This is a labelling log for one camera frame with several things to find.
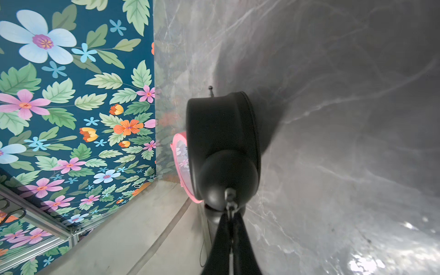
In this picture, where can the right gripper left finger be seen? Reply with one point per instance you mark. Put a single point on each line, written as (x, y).
(218, 260)

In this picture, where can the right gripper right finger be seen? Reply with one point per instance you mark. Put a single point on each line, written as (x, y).
(244, 260)

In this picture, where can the pink alarm clock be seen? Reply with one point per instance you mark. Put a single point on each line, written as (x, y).
(181, 161)

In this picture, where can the black twin-bell alarm clock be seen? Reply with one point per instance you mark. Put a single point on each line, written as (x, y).
(224, 150)

